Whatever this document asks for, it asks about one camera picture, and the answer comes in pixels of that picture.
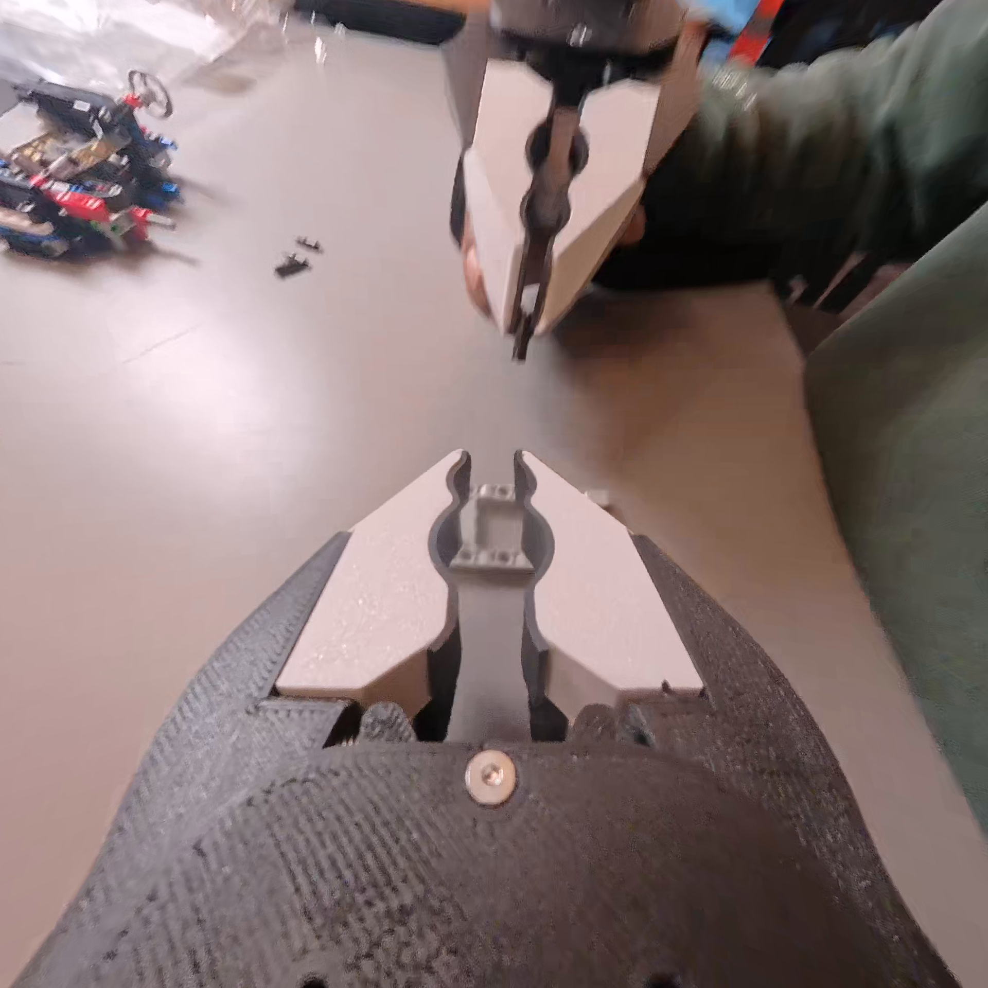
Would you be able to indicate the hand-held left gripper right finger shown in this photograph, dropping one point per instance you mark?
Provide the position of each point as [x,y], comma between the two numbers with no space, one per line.
[617,610]

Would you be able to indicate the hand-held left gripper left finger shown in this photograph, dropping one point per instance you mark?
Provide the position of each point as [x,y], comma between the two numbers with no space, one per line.
[370,610]

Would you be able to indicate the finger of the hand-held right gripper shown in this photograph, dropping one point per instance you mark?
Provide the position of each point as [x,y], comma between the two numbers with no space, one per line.
[610,177]
[498,177]

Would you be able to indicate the grey lego frame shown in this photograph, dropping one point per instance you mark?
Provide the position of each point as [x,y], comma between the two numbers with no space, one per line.
[490,556]

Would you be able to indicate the black lego pin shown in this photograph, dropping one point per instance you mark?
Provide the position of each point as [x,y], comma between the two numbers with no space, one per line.
[292,267]
[521,343]
[310,245]

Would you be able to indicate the partly built lego vehicle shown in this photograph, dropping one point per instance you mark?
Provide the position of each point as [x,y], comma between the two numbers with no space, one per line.
[77,185]

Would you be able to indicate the person's right hand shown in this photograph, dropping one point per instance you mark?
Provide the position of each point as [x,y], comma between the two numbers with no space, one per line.
[475,270]

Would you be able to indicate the person's torso in green hoodie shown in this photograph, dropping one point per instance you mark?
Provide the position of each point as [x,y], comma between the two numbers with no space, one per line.
[911,502]

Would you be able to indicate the clear plastic bag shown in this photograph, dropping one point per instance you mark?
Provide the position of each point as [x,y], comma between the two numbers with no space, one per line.
[116,31]

